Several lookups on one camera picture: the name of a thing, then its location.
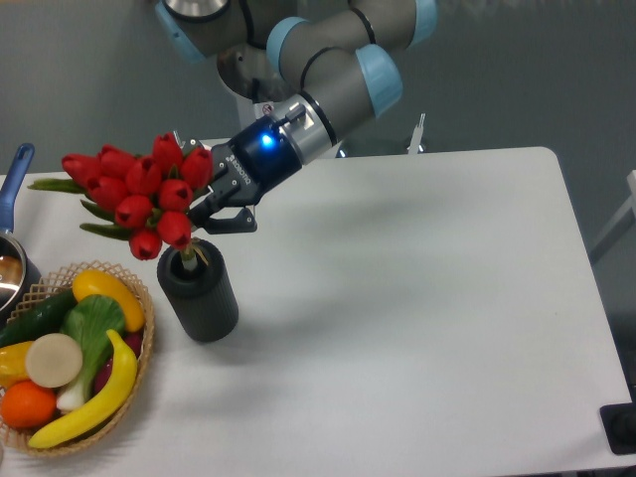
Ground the orange fruit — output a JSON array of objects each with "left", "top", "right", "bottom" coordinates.
[{"left": 1, "top": 381, "right": 57, "bottom": 429}]

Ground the yellow bell pepper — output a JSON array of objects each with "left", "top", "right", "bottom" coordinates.
[{"left": 0, "top": 341, "right": 33, "bottom": 389}]

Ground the green bok choy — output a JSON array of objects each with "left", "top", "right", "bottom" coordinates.
[{"left": 57, "top": 294, "right": 125, "bottom": 413}]

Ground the red tulip bouquet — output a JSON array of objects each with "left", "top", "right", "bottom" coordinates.
[{"left": 30, "top": 132, "right": 215, "bottom": 270}]

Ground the woven wicker basket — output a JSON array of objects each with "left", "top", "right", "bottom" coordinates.
[{"left": 1, "top": 260, "right": 155, "bottom": 457}]

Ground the black box at table edge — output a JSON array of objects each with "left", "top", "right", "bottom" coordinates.
[{"left": 599, "top": 402, "right": 635, "bottom": 455}]

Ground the green cucumber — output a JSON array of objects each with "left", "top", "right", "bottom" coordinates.
[{"left": 1, "top": 289, "right": 77, "bottom": 347}]

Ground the dark grey ribbed vase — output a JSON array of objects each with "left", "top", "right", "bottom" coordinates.
[{"left": 157, "top": 240, "right": 239, "bottom": 343}]

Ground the white frame at right edge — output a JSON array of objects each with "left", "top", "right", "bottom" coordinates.
[{"left": 588, "top": 170, "right": 635, "bottom": 265}]

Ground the beige round disc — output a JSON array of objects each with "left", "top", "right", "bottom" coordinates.
[{"left": 25, "top": 333, "right": 83, "bottom": 389}]

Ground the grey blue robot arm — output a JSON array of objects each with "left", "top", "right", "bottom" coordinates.
[{"left": 155, "top": 1, "right": 438, "bottom": 235}]

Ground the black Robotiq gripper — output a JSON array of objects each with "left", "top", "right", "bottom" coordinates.
[{"left": 172, "top": 116, "right": 301, "bottom": 235}]

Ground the blue handled saucepan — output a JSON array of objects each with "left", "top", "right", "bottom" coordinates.
[{"left": 1, "top": 143, "right": 41, "bottom": 327}]

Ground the dark red vegetable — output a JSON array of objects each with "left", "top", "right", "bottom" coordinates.
[{"left": 93, "top": 332, "right": 143, "bottom": 395}]

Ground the yellow squash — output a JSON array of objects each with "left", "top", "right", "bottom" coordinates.
[{"left": 72, "top": 269, "right": 145, "bottom": 333}]

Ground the yellow banana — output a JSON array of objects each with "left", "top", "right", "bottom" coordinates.
[{"left": 28, "top": 329, "right": 137, "bottom": 449}]

